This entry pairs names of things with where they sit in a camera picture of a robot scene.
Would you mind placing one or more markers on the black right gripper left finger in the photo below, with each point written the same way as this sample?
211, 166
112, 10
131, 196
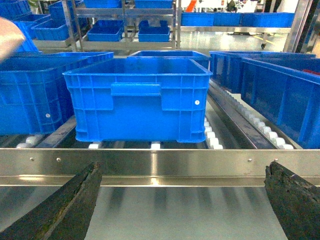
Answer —
64, 215

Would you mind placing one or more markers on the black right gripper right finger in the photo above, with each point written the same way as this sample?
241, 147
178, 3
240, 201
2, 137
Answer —
295, 202

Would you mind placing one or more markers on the steel shelf rack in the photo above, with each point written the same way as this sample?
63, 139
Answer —
246, 144

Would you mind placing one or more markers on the blue plastic crate right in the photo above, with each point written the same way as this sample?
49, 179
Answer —
283, 87

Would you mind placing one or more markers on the blue plastic crate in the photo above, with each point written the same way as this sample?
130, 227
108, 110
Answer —
34, 98
283, 87
148, 99

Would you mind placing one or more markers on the blue plastic crate left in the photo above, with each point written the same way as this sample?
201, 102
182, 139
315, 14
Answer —
34, 98

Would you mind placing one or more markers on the blue plastic crate centre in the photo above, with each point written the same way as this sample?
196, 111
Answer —
148, 99

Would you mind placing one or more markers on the blue crate behind centre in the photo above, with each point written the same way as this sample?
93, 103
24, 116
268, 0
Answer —
200, 58

